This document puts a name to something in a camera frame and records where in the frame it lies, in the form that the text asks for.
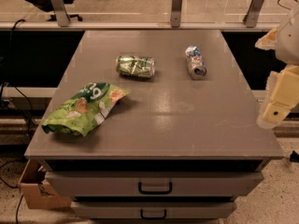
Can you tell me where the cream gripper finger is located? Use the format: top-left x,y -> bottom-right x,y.
255,27 -> 278,50
257,64 -> 299,129

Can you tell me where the crushed green soda can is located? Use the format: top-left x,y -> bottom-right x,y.
116,55 -> 155,78

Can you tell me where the crushed blue silver can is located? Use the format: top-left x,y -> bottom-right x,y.
185,46 -> 206,80

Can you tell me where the black object on floor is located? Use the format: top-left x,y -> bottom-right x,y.
290,151 -> 299,162

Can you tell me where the green snack chip bag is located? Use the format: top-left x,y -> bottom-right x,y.
42,83 -> 128,136

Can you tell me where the upper grey drawer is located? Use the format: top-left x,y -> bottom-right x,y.
46,172 -> 263,197

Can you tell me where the grey drawer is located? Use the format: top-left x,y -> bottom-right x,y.
71,202 -> 236,220
46,172 -> 263,197

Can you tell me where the lower grey drawer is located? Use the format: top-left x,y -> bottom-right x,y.
71,202 -> 236,220

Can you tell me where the brown cardboard box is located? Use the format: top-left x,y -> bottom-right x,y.
19,160 -> 71,209

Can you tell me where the right metal railing post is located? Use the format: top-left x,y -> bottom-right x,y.
243,0 -> 264,28

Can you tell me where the metal railing post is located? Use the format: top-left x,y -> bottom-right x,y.
50,0 -> 70,27
243,0 -> 264,28
170,0 -> 182,28

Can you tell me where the middle metal railing post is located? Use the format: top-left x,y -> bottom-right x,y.
170,0 -> 182,28

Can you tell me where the left metal railing post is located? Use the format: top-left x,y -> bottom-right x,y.
50,0 -> 70,27

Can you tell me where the black cable on left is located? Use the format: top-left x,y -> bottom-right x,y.
0,18 -> 36,224

